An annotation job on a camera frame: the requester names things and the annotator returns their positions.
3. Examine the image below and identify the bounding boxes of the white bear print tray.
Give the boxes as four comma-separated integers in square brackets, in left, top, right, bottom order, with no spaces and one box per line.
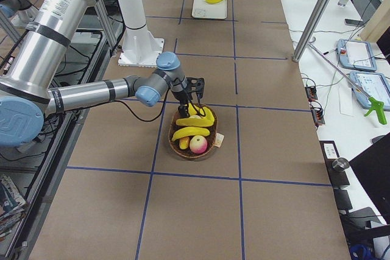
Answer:
[191,0,227,19]

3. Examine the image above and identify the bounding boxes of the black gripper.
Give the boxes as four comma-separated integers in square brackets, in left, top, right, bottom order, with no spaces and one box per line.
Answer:
[171,83,190,117]

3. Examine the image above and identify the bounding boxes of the grey metal frame post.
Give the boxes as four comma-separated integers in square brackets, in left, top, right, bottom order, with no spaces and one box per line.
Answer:
[292,0,329,62]

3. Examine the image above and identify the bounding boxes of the yellow starfruit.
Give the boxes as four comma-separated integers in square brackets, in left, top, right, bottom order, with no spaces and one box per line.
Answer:
[175,118,214,127]

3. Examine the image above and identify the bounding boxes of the brown woven wicker basket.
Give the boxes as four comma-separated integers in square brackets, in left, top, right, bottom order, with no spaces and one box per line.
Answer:
[168,104,218,160]

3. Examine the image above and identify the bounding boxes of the paper price tag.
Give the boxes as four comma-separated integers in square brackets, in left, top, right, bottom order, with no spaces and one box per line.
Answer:
[213,133,224,147]

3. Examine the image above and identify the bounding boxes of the red and white apple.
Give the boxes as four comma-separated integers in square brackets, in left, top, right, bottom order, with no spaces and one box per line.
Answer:
[190,135,208,154]

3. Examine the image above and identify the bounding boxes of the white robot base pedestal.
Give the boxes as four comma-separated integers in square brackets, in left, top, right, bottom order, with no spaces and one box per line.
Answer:
[118,0,165,67]

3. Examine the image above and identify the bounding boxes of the blue teach pendant far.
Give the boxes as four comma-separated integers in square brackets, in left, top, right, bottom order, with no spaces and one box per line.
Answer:
[336,39,377,72]

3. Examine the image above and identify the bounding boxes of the blue teach pendant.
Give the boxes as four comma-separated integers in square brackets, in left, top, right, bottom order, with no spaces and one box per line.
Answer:
[336,39,377,72]
[349,71,389,111]

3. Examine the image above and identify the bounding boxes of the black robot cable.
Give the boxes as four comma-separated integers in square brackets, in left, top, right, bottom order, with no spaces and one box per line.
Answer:
[115,83,208,122]

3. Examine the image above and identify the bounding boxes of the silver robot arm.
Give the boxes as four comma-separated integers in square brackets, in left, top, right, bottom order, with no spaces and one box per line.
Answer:
[1,0,190,147]

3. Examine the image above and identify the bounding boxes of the silver metal weight cylinder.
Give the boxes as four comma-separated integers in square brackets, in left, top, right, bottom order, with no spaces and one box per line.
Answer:
[331,157,350,173]

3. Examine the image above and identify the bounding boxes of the green tipped grabber stick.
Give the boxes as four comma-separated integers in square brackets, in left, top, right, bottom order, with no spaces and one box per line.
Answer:
[308,38,387,125]

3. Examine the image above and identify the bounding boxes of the black labelled box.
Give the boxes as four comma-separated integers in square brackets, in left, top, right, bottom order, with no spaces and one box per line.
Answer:
[319,141,350,189]

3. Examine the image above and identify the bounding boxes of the blue teach pendant near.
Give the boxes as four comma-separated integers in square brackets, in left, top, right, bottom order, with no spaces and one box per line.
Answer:
[349,71,389,111]

